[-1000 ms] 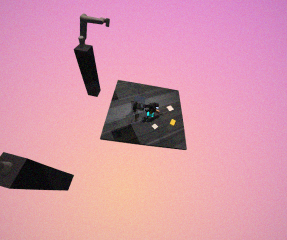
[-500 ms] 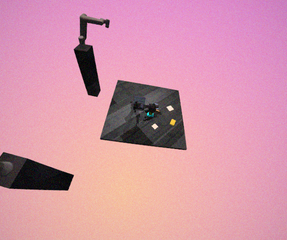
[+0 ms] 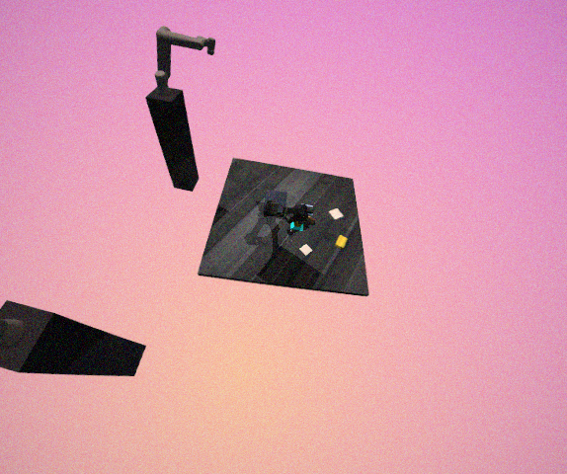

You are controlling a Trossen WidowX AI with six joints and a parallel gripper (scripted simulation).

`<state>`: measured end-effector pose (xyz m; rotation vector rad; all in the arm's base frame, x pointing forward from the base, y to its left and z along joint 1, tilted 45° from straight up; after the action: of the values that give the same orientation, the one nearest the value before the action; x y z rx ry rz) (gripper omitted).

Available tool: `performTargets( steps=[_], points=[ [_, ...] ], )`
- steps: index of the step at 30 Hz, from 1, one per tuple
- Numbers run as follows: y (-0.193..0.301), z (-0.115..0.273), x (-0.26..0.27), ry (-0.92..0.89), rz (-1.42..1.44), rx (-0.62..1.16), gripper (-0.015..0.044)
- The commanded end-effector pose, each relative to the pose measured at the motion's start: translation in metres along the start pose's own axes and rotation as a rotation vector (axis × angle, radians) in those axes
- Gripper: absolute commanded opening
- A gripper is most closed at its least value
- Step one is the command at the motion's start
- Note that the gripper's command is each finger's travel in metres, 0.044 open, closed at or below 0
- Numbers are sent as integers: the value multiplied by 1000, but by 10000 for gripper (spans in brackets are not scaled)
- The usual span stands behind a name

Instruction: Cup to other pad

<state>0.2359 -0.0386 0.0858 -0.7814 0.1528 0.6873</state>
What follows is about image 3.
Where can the yellow flat bar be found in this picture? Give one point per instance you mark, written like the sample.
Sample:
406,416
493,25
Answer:
341,242

